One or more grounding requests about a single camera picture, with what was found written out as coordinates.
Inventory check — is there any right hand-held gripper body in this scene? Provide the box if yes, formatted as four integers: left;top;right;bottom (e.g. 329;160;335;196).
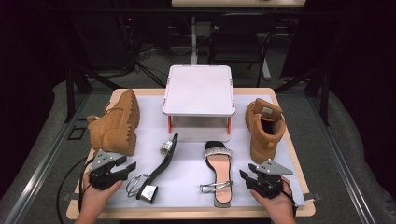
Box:
251;159;294;200

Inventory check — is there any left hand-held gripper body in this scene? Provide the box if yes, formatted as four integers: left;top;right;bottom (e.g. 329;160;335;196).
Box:
88;149;129;190

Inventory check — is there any black silver-strap sandal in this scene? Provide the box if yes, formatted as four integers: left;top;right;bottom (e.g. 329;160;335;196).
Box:
125;133;179;204
199;140;234;208

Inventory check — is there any tan suede boot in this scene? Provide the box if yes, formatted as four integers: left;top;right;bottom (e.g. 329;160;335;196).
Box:
245;98;287;164
86;89;140;157

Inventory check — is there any white shoe rack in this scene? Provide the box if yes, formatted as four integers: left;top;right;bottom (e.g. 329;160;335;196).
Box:
162;64;236;143

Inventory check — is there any person's right hand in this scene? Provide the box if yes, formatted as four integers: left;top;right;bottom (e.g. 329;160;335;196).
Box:
250;176;297;218

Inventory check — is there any person's left hand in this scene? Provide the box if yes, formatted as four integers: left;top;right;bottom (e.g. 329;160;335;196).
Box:
81;174;124;217

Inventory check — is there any black metal stand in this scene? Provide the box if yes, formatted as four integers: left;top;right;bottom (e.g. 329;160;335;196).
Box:
64;66;122;123
274;66;331;126

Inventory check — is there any black chair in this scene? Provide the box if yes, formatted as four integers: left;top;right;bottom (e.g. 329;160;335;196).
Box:
208;12;276;88

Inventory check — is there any white background desk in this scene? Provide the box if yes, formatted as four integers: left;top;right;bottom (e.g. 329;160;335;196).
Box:
171;0;307;81

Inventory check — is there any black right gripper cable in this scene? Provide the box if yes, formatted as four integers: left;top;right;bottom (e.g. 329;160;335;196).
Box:
279;175;297;217

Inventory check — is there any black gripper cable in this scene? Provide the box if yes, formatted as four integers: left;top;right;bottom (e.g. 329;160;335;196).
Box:
55;157;94;224
279;175;297;217

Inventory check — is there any black floor socket frame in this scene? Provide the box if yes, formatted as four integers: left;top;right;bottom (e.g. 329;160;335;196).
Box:
67;126;87;141

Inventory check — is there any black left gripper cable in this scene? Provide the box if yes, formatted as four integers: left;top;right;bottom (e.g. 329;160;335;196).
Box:
55;157;94;224

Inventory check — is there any tangle of floor cables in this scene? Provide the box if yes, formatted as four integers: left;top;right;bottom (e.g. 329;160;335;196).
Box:
134;40;194;89

